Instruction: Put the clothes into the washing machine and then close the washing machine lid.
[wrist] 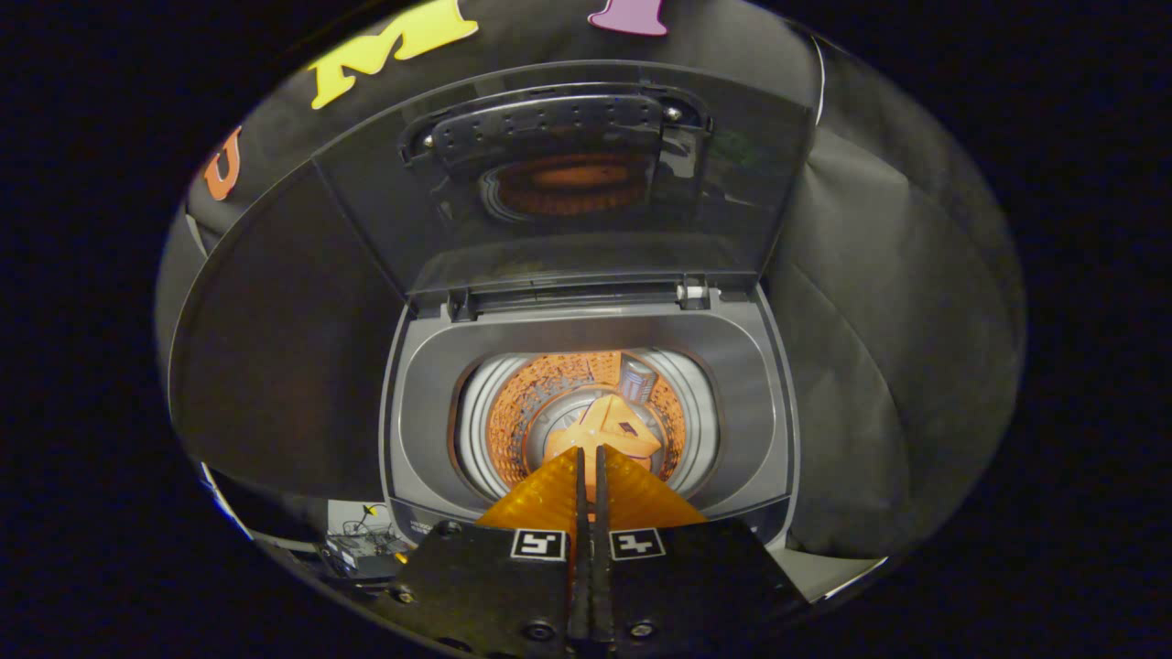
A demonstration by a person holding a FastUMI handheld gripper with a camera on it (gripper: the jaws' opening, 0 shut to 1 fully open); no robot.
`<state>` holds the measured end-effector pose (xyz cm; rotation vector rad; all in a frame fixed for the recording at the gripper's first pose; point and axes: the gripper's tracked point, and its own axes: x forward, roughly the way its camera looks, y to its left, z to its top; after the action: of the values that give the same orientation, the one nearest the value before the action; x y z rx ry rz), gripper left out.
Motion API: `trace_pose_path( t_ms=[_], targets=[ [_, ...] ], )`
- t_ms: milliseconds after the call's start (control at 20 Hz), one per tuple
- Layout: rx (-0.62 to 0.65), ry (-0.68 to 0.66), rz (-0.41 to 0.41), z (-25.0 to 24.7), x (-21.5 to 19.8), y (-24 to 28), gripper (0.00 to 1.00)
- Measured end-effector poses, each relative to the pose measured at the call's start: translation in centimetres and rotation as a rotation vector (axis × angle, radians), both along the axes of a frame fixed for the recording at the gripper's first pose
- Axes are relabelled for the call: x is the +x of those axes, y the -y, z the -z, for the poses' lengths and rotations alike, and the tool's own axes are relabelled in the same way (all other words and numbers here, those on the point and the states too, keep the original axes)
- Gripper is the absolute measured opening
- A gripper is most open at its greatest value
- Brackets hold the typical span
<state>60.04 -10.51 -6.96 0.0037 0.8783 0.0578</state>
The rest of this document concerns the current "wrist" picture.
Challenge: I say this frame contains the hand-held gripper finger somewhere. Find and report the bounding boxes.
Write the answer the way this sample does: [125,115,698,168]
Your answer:
[591,446,811,646]
[389,446,592,655]

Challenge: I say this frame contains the yellow polo shirt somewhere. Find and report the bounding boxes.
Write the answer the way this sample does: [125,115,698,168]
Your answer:
[543,394,662,500]

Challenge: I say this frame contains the dark washing machine lid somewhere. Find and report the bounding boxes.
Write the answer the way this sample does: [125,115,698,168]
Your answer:
[311,59,816,298]

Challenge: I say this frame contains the black cables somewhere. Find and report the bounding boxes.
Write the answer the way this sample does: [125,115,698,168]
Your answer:
[320,502,413,579]

